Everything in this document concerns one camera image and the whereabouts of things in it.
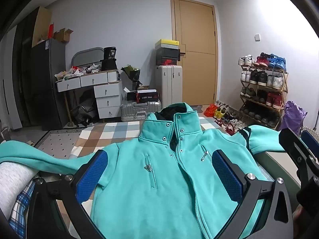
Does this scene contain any grey storage box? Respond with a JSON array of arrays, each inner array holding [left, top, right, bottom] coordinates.
[[254, 152, 301, 189]]

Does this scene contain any wooden door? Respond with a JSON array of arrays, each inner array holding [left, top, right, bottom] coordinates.
[[171, 0, 219, 105]]

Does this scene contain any wall light switch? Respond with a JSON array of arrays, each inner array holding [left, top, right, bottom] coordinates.
[[255, 33, 261, 42]]

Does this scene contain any teal fleece jacket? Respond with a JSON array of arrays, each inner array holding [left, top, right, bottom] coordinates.
[[0, 102, 287, 239]]

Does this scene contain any folded white garment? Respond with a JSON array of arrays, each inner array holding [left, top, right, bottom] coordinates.
[[0, 162, 38, 219]]

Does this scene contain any blue plaid garment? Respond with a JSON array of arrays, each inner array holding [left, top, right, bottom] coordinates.
[[9, 180, 35, 238]]

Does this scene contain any silver flat suitcase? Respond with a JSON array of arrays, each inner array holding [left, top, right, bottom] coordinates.
[[120, 100, 162, 122]]

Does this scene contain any black shoe box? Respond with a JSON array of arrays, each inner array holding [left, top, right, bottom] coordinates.
[[127, 89, 160, 103]]

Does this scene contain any orange plastic bag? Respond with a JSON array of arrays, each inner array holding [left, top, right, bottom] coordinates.
[[204, 104, 218, 117]]

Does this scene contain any grey arched mirror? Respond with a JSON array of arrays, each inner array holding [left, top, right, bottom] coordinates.
[[71, 47, 104, 66]]

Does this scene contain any stack of shoe boxes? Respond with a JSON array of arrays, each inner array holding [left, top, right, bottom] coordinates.
[[155, 39, 180, 66]]

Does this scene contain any white drawer desk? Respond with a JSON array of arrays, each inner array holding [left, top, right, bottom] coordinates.
[[56, 70, 123, 119]]

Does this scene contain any wooden shoe rack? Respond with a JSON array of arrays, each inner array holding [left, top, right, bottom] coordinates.
[[238, 52, 289, 129]]

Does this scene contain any purple bag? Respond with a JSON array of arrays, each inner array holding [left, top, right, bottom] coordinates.
[[279, 100, 308, 135]]

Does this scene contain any white upright suitcase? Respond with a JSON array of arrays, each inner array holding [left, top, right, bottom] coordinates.
[[155, 65, 183, 108]]

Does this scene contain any dark flower bouquet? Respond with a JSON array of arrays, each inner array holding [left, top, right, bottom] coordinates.
[[121, 65, 142, 90]]

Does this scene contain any checkered bed blanket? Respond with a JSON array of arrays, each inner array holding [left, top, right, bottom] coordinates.
[[56, 117, 225, 229]]

